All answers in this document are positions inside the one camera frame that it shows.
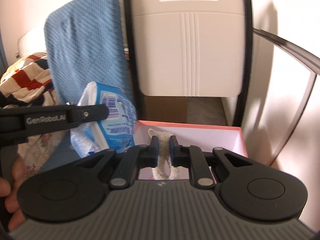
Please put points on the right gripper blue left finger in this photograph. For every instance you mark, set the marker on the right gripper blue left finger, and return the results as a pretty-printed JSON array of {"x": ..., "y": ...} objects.
[{"x": 148, "y": 155}]

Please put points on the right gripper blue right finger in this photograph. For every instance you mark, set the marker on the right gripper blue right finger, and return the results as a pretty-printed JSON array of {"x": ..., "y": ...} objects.
[{"x": 179, "y": 154}]

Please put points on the blue snack wrapper bag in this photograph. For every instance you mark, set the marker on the blue snack wrapper bag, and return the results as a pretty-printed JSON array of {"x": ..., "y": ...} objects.
[{"x": 115, "y": 132}]

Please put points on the person's left hand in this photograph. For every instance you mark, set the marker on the person's left hand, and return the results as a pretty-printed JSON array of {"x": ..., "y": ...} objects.
[{"x": 9, "y": 192}]

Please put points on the floral lace bed cover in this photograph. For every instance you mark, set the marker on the floral lace bed cover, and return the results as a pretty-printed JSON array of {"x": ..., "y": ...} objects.
[{"x": 39, "y": 148}]

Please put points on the red black cream blanket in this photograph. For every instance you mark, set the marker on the red black cream blanket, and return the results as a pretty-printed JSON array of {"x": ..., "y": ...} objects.
[{"x": 28, "y": 82}]

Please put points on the pink cardboard box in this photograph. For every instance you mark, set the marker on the pink cardboard box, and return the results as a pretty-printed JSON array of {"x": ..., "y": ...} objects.
[{"x": 205, "y": 137}]

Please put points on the blue textured seat cushion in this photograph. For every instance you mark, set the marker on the blue textured seat cushion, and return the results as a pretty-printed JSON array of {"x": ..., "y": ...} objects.
[{"x": 84, "y": 42}]

